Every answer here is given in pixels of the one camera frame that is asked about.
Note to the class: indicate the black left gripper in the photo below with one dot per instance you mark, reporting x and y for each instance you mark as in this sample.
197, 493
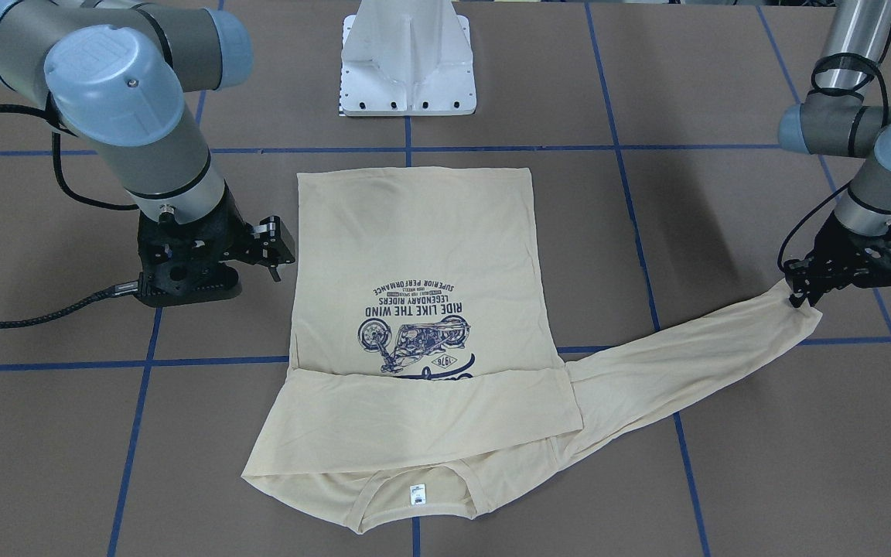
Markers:
834, 249

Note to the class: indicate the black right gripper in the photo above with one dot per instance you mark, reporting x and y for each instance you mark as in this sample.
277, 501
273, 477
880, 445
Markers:
238, 229

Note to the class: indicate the beige long-sleeve printed shirt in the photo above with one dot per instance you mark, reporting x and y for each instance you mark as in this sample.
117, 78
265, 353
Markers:
423, 378

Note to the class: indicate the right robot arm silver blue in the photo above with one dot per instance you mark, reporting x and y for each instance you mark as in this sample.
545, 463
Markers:
115, 73

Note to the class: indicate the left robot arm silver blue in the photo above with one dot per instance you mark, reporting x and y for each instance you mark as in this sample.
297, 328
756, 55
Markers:
847, 112

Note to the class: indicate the white central pedestal column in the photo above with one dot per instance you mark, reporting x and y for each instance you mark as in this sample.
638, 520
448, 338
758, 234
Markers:
407, 58

